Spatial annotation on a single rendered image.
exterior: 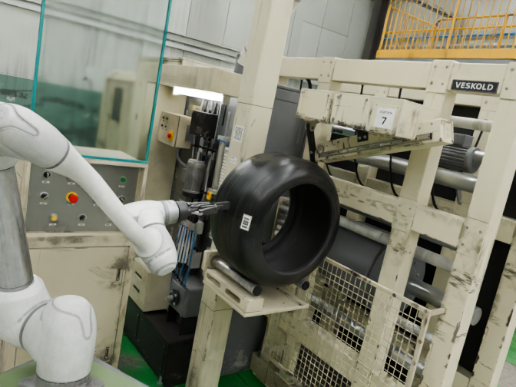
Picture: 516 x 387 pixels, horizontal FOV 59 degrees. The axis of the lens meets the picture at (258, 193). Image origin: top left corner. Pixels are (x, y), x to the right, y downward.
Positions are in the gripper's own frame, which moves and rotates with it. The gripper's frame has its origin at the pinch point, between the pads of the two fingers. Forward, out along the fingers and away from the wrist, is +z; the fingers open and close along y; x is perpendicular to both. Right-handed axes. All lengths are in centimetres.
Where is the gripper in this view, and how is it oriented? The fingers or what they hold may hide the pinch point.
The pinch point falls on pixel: (221, 206)
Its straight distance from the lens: 180.7
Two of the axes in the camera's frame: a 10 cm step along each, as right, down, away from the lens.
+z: 8.1, -0.9, 5.8
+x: -0.8, 9.6, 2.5
